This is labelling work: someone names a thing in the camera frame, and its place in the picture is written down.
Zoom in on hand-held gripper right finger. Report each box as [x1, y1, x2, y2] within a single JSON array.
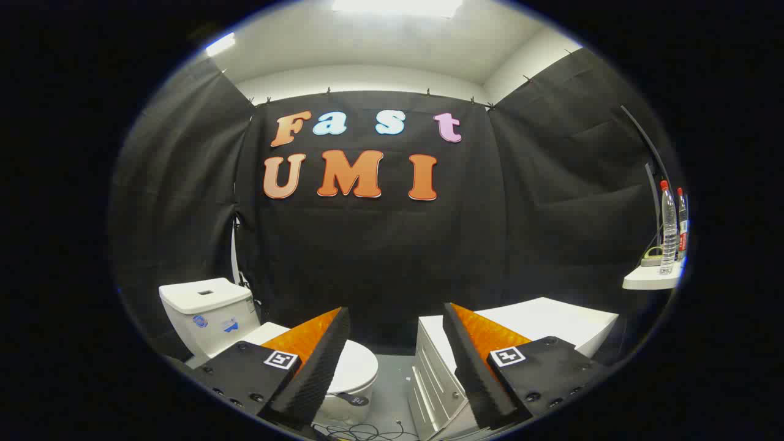
[[442, 302, 610, 431]]

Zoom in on white toilet lid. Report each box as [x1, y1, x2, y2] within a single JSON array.
[[242, 322, 379, 408]]

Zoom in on black backdrop cloth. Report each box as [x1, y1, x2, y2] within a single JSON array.
[[109, 48, 680, 362]]

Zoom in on ceiling light panel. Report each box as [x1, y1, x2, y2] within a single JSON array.
[[331, 0, 464, 18]]

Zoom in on white toilet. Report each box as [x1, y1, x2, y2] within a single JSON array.
[[159, 277, 379, 427]]

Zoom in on black curved tube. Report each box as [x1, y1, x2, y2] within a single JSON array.
[[620, 105, 672, 184]]

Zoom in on white drawer cabinet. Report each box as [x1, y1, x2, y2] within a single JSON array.
[[409, 297, 619, 439]]

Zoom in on clear water bottle red cap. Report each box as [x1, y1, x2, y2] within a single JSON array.
[[676, 187, 690, 263], [659, 180, 678, 275]]

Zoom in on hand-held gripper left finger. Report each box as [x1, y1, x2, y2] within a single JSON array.
[[184, 306, 352, 432]]

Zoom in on white wall shelf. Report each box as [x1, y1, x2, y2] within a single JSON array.
[[622, 257, 684, 290]]

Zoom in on black floor cables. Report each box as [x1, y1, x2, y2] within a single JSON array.
[[312, 419, 421, 441]]

